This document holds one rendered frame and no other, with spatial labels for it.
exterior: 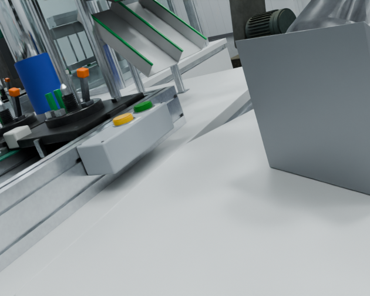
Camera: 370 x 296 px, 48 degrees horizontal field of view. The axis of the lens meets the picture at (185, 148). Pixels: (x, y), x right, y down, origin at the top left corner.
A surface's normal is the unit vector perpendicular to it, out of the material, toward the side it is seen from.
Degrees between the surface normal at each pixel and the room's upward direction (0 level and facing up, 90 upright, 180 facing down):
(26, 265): 0
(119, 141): 90
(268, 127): 90
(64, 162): 90
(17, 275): 0
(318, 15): 30
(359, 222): 0
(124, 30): 45
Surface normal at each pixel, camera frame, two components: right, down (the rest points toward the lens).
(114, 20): 0.30, -0.65
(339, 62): -0.83, 0.41
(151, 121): 0.83, -0.09
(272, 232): -0.31, -0.90
